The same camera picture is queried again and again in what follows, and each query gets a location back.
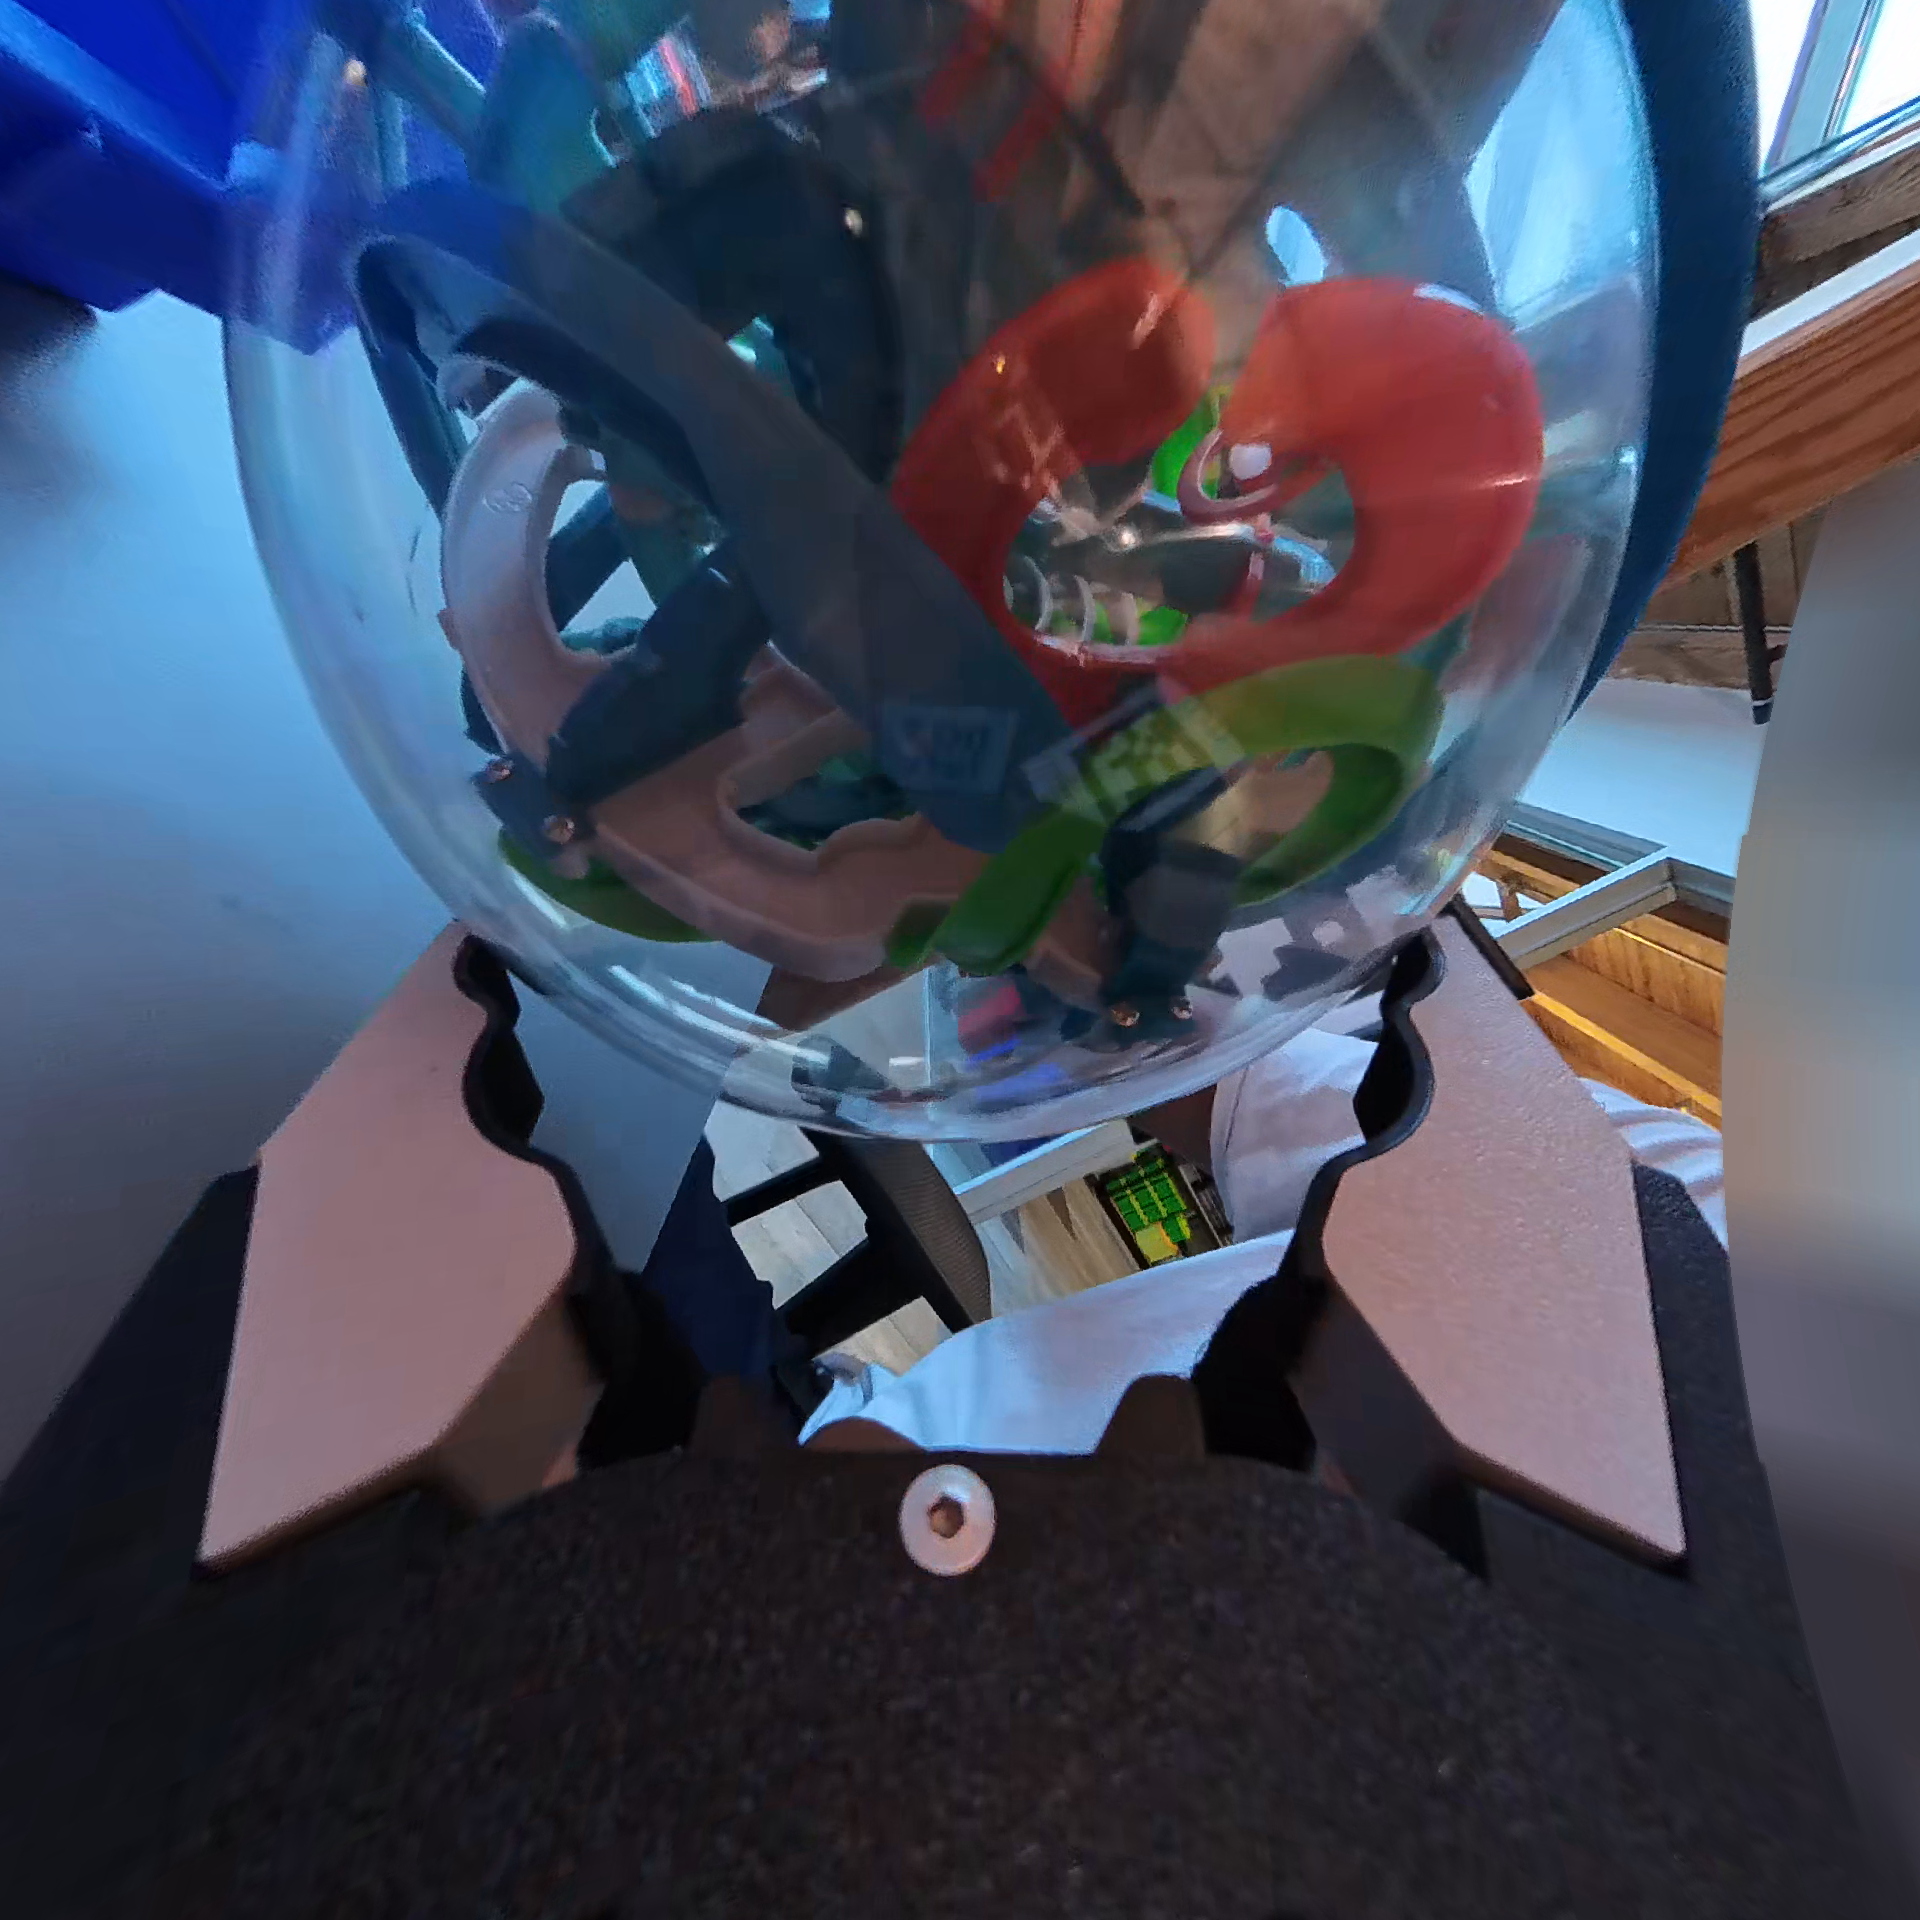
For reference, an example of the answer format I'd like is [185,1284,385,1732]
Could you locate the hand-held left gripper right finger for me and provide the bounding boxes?
[1289,921,1685,1566]

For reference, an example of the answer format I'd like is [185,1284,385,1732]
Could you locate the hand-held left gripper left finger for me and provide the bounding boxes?
[198,921,620,1569]

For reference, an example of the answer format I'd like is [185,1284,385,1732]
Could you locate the clear plastic maze ball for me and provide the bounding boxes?
[225,0,1761,1142]

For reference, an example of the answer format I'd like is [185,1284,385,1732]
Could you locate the person's dark blue trousers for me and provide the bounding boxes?
[645,1141,804,1412]

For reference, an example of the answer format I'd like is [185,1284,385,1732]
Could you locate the rack of small storage bins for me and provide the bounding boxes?
[1101,1148,1233,1262]

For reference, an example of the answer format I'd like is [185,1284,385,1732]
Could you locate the black office chair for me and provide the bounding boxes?
[720,1124,993,1374]

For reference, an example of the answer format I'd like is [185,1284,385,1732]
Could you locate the blue plastic bin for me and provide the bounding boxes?
[0,0,496,347]

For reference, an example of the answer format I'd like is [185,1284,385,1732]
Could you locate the glass skylight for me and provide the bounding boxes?
[1747,0,1920,166]

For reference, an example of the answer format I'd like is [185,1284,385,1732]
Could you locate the wooden post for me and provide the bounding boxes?
[1611,134,1920,692]

